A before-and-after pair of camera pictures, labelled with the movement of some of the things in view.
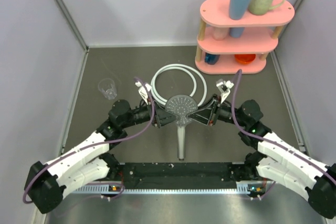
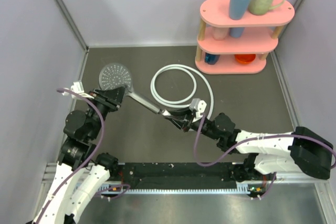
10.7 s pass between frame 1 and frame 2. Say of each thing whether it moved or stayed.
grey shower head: moved
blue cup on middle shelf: stayed
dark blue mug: stayed
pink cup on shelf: stayed
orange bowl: stayed
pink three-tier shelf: stayed
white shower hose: moved
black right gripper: moved
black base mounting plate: stayed
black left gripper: moved
